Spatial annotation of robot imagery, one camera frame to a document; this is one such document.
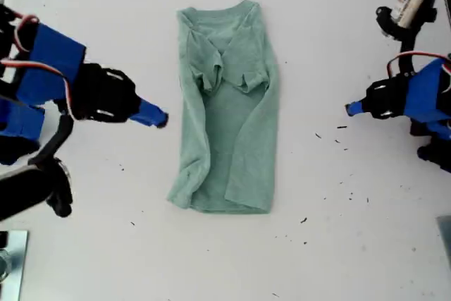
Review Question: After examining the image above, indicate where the mint green t-shirt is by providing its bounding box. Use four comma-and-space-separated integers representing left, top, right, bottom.
166, 0, 282, 216

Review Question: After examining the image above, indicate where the arm red white wire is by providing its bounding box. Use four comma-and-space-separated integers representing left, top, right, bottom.
0, 59, 78, 121
386, 50, 451, 78

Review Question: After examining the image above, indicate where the black camera stalk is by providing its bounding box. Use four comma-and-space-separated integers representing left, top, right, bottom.
400, 25, 427, 76
27, 116, 75, 168

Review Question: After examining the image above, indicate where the cream wrist camera box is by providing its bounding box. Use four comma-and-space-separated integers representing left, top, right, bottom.
375, 0, 440, 39

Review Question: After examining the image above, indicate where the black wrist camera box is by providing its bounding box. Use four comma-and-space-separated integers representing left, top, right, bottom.
0, 158, 74, 219

